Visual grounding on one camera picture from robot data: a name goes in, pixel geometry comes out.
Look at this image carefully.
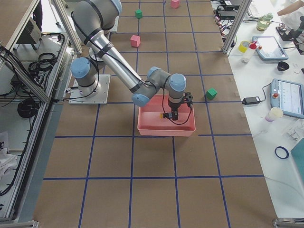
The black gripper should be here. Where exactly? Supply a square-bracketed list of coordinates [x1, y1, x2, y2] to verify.
[168, 101, 182, 121]

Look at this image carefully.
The yellow push button switch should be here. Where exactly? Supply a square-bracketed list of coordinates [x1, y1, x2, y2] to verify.
[160, 113, 172, 119]

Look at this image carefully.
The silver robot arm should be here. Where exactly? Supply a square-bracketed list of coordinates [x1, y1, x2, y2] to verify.
[71, 0, 192, 121]

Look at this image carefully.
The pink plastic bin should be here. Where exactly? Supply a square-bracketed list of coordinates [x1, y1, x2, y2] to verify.
[137, 95, 196, 137]

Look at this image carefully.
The green foam cube near bin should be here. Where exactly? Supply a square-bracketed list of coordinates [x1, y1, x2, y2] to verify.
[205, 87, 218, 100]

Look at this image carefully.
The black power adapter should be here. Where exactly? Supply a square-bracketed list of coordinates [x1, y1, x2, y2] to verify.
[242, 96, 261, 105]

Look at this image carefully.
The pink foam cube centre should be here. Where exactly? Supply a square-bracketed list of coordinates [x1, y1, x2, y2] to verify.
[130, 35, 141, 48]

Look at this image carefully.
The pink foam cube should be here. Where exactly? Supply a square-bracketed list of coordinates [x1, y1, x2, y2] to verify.
[170, 0, 180, 9]
[130, 35, 141, 48]

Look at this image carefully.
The clear squeeze bottle red cap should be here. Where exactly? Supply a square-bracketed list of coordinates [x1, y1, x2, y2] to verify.
[241, 40, 257, 64]

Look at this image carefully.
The yellow tape roll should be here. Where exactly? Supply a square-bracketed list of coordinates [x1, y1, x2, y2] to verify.
[238, 40, 250, 53]

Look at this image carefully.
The white paper cup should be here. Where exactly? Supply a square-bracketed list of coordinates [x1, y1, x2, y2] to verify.
[265, 107, 284, 122]

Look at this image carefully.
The green foam cube centre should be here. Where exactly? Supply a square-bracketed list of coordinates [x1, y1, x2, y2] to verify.
[135, 9, 143, 19]

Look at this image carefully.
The pink foam cube far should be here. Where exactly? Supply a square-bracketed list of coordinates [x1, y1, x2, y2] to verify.
[170, 0, 180, 9]

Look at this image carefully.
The blue teach pendant far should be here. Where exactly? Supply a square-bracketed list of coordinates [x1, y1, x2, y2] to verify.
[252, 36, 289, 61]

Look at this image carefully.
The blue teach pendant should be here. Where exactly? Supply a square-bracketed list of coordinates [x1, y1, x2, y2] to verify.
[252, 36, 289, 61]
[270, 78, 304, 119]

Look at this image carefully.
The blue teach pendant near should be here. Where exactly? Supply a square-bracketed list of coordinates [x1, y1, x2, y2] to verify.
[270, 78, 304, 119]

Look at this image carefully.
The green liquid bottle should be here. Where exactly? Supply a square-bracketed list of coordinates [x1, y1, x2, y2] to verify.
[256, 13, 273, 31]

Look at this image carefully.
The teal cutting mat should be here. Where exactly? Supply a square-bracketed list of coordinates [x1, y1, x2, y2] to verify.
[291, 138, 304, 180]

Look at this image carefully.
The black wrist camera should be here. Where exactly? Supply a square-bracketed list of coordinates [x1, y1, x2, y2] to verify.
[183, 92, 193, 108]

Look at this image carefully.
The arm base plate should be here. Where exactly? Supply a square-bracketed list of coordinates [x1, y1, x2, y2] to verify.
[68, 74, 111, 105]

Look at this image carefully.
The blue tape ring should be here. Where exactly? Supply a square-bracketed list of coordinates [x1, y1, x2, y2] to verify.
[275, 146, 290, 160]

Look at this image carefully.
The aluminium frame post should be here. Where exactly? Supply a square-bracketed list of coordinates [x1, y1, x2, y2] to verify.
[221, 0, 252, 54]

